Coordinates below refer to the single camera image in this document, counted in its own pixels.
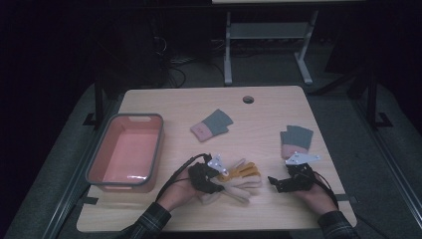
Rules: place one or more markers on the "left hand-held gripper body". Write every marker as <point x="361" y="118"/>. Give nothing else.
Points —
<point x="202" y="177"/>

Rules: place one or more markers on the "round table grommet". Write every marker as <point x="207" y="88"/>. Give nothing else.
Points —
<point x="248" y="99"/>

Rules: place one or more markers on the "person's right hand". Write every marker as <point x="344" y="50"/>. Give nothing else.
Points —
<point x="316" y="199"/>

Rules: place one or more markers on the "beige glove with orange patch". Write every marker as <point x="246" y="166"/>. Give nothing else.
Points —
<point x="244" y="188"/>
<point x="246" y="170"/>

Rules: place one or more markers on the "pink bin with grey rim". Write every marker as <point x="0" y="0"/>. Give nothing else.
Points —
<point x="127" y="156"/>

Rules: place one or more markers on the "aluminium rail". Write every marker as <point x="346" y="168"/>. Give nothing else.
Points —
<point x="391" y="159"/>
<point x="69" y="186"/>

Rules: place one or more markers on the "grey metal table frame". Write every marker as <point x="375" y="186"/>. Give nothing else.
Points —
<point x="268" y="30"/>

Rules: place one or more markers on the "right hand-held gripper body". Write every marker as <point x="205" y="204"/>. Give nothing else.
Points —
<point x="300" y="177"/>

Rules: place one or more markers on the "black tape strip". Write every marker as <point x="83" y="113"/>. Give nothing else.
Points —
<point x="90" y="200"/>
<point x="350" y="199"/>

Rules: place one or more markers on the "grey pink fingerless glove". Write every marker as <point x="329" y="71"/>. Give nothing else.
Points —
<point x="214" y="124"/>
<point x="296" y="137"/>

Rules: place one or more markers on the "person's left hand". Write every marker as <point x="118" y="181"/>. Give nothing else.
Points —
<point x="180" y="194"/>

